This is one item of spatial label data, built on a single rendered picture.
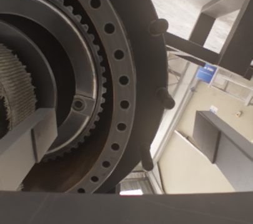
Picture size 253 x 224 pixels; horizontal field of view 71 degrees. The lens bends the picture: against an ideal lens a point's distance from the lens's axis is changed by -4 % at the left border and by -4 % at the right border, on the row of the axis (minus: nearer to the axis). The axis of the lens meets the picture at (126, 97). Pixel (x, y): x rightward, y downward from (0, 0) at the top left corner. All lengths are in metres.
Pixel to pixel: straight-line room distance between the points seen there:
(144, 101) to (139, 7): 0.14
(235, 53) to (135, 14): 1.08
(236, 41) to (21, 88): 1.22
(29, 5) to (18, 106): 0.17
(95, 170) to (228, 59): 1.14
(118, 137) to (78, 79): 0.13
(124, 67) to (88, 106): 0.13
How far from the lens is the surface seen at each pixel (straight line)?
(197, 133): 0.17
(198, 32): 2.35
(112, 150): 0.25
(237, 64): 1.32
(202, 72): 6.51
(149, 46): 0.28
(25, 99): 0.24
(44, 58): 0.26
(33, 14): 0.33
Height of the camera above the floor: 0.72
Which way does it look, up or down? 15 degrees up
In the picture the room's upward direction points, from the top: 158 degrees counter-clockwise
